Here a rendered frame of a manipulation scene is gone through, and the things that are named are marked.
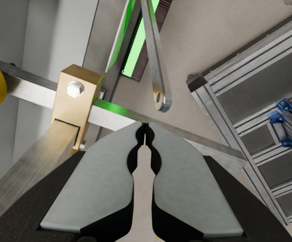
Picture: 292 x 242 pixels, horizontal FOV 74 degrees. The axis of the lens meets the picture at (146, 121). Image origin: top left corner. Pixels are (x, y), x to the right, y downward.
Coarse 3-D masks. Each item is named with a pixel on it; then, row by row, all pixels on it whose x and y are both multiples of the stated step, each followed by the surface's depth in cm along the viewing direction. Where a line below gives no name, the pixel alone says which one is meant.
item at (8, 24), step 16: (0, 0) 35; (16, 0) 39; (0, 16) 36; (16, 16) 41; (0, 32) 38; (16, 32) 42; (0, 48) 39; (16, 48) 44; (16, 64) 47; (0, 112) 47; (16, 112) 55; (0, 128) 50; (0, 144) 53; (0, 160) 56; (0, 176) 60
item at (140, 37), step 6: (156, 0) 35; (156, 6) 36; (138, 30) 37; (144, 30) 37; (138, 36) 38; (144, 36) 38; (138, 42) 38; (132, 48) 39; (138, 48) 39; (132, 54) 40; (138, 54) 40; (132, 60) 40; (126, 66) 41; (132, 66) 41; (126, 72) 41; (132, 72) 41
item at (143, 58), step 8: (160, 0) 35; (168, 0) 35; (160, 8) 36; (160, 16) 36; (160, 24) 37; (144, 48) 39; (144, 56) 40; (136, 64) 40; (144, 64) 40; (136, 72) 41
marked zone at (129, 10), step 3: (129, 3) 28; (129, 6) 29; (129, 9) 30; (129, 12) 32; (126, 15) 30; (129, 15) 34; (126, 18) 31; (129, 18) 35; (126, 21) 32; (126, 24) 34; (123, 33) 35
